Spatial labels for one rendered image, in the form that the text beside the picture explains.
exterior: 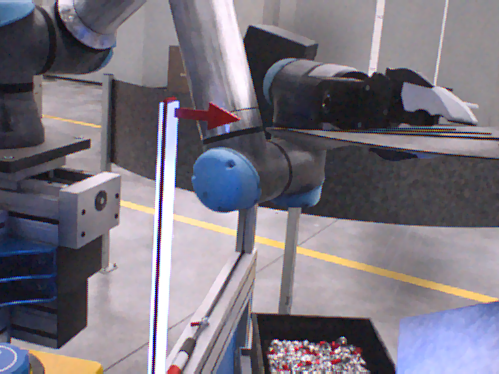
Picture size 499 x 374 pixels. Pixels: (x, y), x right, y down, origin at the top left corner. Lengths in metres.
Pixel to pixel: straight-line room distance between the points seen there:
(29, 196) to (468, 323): 0.68
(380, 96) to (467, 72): 5.93
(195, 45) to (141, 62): 9.51
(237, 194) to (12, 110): 0.47
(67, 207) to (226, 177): 0.35
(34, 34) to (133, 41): 9.27
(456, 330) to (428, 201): 1.91
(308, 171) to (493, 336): 0.36
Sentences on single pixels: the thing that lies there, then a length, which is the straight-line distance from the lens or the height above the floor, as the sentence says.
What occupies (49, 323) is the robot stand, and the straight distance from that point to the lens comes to 1.06.
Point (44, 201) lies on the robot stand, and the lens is 0.99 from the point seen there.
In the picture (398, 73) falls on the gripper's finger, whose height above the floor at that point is 1.22.
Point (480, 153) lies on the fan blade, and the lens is 0.46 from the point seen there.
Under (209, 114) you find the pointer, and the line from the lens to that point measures 0.52.
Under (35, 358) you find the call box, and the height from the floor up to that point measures 1.07.
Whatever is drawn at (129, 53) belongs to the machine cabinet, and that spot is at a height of 0.59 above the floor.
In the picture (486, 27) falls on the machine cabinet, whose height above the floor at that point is 1.38.
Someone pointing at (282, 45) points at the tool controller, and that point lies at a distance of 1.09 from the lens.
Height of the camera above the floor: 1.26
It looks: 14 degrees down
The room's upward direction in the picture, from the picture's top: 5 degrees clockwise
